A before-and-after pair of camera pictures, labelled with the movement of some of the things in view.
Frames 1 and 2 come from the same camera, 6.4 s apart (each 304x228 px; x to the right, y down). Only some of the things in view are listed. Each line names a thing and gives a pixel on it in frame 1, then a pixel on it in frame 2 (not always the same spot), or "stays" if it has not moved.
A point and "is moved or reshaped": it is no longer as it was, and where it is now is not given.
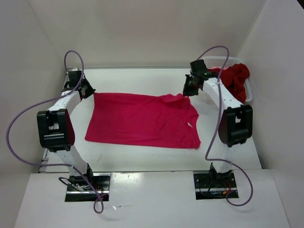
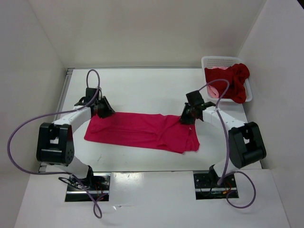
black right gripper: (187, 91) -> (184, 118)
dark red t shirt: (234, 76) stays
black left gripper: (90, 90) -> (108, 112)
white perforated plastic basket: (220, 62) stays
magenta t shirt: (142, 120) is moved or reshaped
